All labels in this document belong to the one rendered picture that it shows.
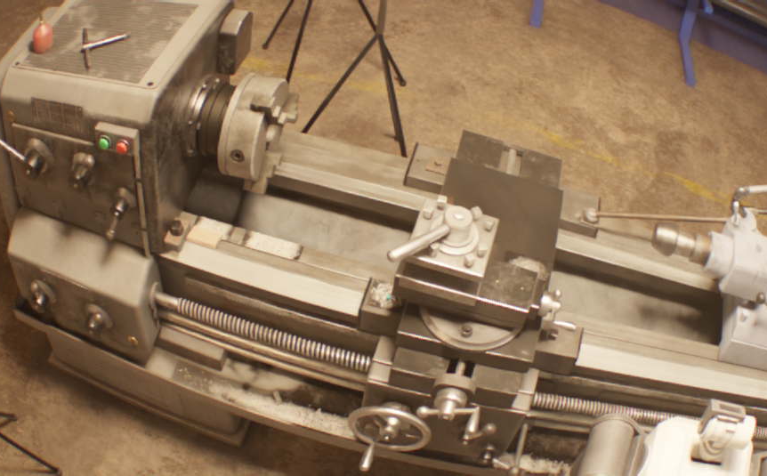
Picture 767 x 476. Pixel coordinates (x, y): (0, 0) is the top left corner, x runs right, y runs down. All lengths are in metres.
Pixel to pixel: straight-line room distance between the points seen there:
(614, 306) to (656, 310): 0.15
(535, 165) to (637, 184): 1.49
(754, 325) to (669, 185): 1.87
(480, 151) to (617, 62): 2.28
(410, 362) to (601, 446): 0.76
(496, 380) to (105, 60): 1.19
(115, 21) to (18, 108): 0.36
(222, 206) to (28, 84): 0.82
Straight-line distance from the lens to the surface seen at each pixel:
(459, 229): 1.88
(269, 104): 2.04
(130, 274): 2.26
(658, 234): 2.14
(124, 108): 1.97
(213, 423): 2.84
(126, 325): 2.35
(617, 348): 2.25
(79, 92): 2.03
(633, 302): 2.50
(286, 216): 2.48
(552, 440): 2.55
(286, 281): 2.20
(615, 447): 1.44
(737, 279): 2.20
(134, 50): 2.09
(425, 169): 2.42
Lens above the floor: 2.57
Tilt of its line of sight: 48 degrees down
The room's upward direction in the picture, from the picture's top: 8 degrees clockwise
